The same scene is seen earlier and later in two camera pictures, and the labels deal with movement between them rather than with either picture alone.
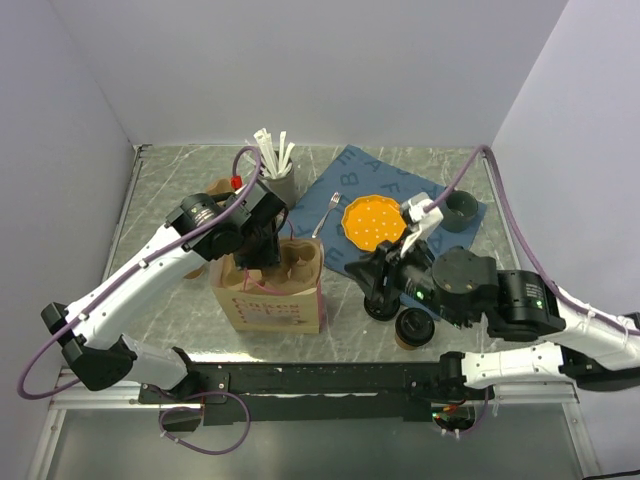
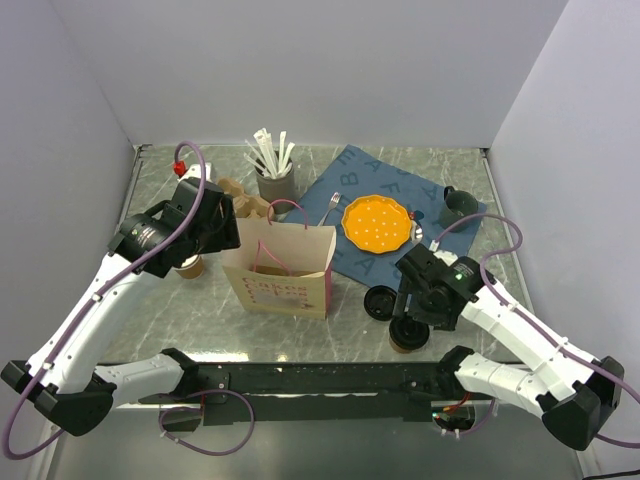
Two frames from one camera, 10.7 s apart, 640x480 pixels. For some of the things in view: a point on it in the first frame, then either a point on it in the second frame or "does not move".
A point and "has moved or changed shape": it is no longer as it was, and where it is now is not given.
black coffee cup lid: [415, 326] has moved or changed shape
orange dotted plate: [369, 220] does not move
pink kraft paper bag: [289, 300] has moved or changed shape
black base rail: [350, 392] does not move
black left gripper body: [260, 248] → [218, 235]
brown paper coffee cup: [406, 346] has moved or changed shape
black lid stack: [382, 307] does not move
